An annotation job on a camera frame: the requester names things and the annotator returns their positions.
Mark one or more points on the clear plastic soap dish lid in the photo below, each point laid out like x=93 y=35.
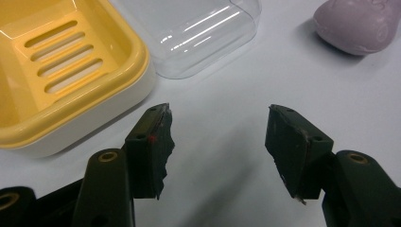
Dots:
x=195 y=34

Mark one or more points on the yellow soap dish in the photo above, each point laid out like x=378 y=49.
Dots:
x=63 y=69

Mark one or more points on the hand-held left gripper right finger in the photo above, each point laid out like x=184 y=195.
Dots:
x=296 y=151

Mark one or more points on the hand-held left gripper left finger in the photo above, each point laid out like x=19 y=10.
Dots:
x=148 y=157

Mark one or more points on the purple soap bar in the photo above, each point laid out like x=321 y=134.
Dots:
x=359 y=25

